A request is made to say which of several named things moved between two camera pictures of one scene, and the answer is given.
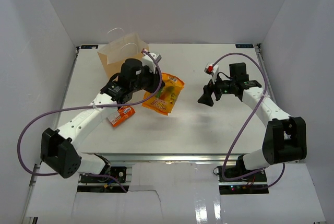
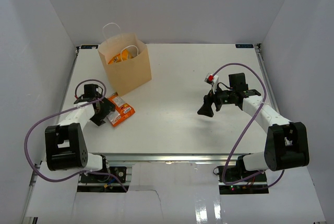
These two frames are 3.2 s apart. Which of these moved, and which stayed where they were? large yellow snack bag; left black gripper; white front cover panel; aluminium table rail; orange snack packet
Moved: left black gripper; large yellow snack bag
Stayed: white front cover panel; orange snack packet; aluminium table rail
